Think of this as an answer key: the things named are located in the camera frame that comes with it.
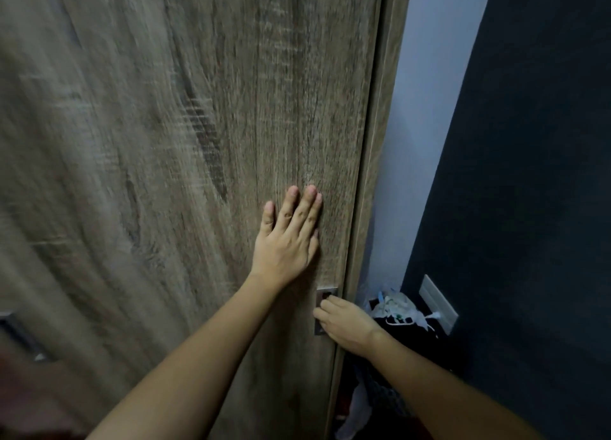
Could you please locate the white wall socket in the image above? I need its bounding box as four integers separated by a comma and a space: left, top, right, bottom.
419, 274, 459, 334

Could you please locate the black bag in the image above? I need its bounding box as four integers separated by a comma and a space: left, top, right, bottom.
343, 310, 454, 422

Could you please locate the recessed metal door handle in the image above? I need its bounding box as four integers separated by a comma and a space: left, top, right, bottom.
0, 310, 56, 364
314, 287, 339, 336

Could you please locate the person's left hand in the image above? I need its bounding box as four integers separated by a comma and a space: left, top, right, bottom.
249, 184, 323, 292

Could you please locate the person's left forearm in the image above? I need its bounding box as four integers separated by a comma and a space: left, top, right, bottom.
88, 274, 273, 440

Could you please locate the person's right forearm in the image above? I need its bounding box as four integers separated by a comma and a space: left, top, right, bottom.
370, 332, 545, 440

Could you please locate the person's right hand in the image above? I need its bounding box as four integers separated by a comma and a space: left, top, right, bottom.
313, 295, 388, 357

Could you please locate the wooden wardrobe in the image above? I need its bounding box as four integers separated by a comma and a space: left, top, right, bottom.
0, 0, 414, 440

